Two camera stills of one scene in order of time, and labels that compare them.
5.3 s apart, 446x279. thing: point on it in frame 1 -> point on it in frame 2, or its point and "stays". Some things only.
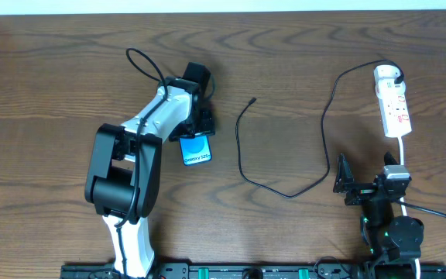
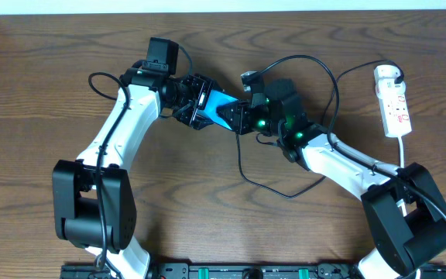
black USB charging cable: (399, 80) stays
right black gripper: (363, 190) -> (244, 117)
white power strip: (396, 116) stays
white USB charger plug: (385, 84) stays
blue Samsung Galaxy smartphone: (195, 149) -> (209, 111)
